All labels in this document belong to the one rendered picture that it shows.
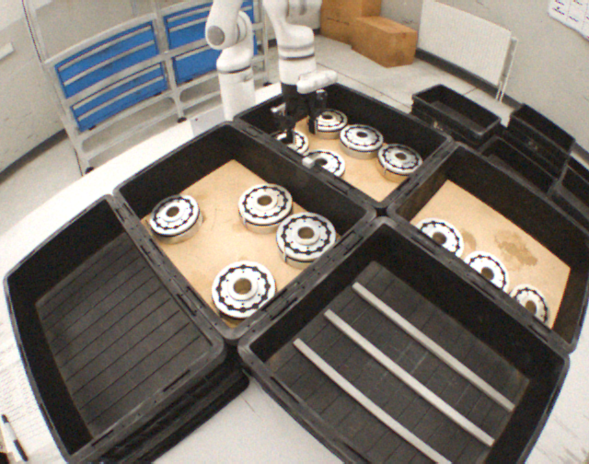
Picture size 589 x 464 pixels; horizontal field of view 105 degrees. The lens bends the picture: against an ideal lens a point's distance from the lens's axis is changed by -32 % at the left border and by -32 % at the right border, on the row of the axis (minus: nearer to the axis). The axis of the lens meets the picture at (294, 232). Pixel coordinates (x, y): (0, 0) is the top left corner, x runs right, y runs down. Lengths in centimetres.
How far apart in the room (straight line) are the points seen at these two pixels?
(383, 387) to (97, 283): 54
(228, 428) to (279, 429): 9
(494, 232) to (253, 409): 59
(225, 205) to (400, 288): 37
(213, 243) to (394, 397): 41
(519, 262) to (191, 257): 64
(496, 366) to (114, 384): 62
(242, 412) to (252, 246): 31
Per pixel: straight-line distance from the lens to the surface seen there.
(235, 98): 90
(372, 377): 50
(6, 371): 97
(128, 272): 65
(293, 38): 62
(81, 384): 61
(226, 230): 63
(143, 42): 239
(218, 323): 42
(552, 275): 76
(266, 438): 61
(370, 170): 75
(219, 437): 63
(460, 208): 73
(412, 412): 51
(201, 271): 59
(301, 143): 76
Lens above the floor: 131
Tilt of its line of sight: 52 degrees down
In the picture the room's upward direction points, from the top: 3 degrees counter-clockwise
